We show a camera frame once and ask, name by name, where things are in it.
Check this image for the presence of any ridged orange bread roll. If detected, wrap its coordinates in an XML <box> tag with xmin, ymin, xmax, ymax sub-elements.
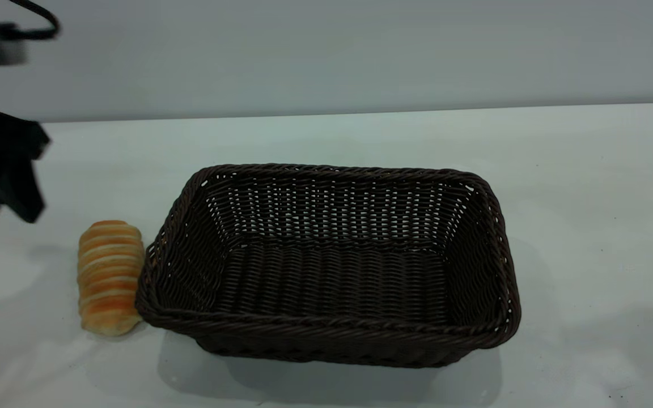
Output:
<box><xmin>77</xmin><ymin>220</ymin><xmax>146</xmax><ymax>337</ymax></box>

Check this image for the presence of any dark brown woven basket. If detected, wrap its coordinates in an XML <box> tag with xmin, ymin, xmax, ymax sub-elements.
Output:
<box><xmin>135</xmin><ymin>164</ymin><xmax>522</xmax><ymax>369</ymax></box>

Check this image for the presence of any black camera cable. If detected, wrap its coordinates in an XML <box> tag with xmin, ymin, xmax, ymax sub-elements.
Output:
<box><xmin>8</xmin><ymin>0</ymin><xmax>61</xmax><ymax>41</ymax></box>

